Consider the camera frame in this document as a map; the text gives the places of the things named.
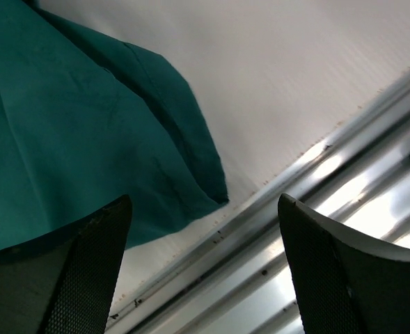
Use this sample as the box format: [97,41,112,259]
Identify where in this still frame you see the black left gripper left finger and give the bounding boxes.
[0,196,132,333]

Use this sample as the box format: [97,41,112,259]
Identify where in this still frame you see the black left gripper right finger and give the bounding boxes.
[278,193,410,333]

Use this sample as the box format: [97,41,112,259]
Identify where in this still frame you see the teal shorts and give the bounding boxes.
[0,1,228,250]

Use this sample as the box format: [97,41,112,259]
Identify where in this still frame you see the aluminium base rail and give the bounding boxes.
[107,70,410,333]

